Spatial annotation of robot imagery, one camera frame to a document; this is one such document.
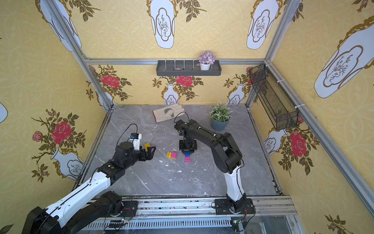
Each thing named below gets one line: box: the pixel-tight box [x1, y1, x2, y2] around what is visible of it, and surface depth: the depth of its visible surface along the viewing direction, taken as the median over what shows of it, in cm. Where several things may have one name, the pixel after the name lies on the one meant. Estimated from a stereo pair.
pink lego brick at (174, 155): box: [170, 151, 178, 159], surface depth 92 cm
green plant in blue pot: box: [209, 100, 233, 131], surface depth 100 cm
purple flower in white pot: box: [198, 50, 217, 71], surface depth 85 cm
